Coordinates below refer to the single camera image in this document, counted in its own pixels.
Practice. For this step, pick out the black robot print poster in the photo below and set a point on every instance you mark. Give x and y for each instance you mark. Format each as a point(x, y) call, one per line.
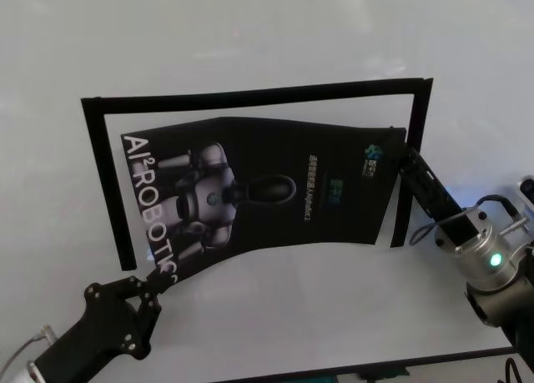
point(292, 170)

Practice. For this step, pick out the black tape frame outline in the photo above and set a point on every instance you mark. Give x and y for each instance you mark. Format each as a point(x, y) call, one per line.
point(250, 97)

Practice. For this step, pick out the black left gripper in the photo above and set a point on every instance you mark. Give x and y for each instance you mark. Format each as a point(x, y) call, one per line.
point(112, 320)

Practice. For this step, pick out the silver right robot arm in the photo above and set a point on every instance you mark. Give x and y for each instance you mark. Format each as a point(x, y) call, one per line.
point(492, 266)

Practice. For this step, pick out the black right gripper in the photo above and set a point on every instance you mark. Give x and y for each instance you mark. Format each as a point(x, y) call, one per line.
point(434, 195)

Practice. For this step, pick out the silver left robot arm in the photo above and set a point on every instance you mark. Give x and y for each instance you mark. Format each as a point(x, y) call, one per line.
point(21, 374)

